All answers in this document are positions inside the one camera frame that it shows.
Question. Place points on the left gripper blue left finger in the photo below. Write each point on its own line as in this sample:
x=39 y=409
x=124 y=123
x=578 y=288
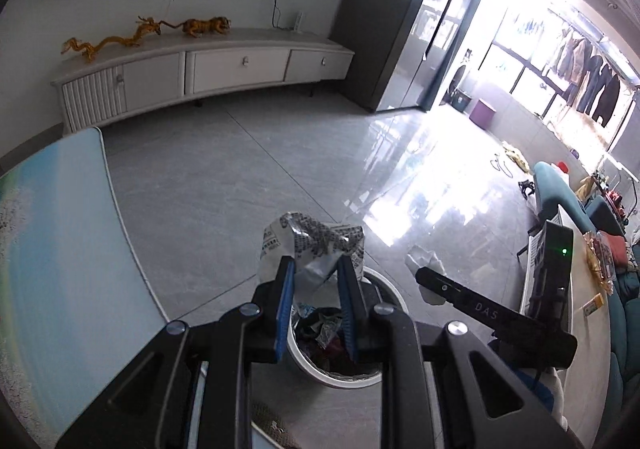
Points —
x=283 y=293

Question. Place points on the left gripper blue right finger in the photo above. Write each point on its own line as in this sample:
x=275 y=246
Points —
x=356 y=299

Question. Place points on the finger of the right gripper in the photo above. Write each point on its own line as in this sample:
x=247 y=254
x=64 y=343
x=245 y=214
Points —
x=531 y=344

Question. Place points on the grey white wrapper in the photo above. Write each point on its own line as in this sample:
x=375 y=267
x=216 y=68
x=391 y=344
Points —
x=315 y=248

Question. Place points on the white round trash bin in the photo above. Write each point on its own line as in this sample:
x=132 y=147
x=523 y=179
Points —
x=323 y=346

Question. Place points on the landscape print table mat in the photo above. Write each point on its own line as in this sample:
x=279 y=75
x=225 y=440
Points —
x=76 y=306

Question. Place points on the purple storage box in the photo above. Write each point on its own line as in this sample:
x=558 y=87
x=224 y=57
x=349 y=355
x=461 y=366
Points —
x=482 y=114

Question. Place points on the white TV cabinet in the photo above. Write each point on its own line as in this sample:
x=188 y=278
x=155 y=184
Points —
x=172 y=69

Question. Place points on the grey tall cabinet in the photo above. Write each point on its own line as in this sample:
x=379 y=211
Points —
x=405 y=18

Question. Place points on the golden tiger figurine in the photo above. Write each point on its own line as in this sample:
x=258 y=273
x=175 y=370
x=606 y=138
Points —
x=194 y=27

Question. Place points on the golden dragon figurine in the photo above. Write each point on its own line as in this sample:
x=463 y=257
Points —
x=145 y=27

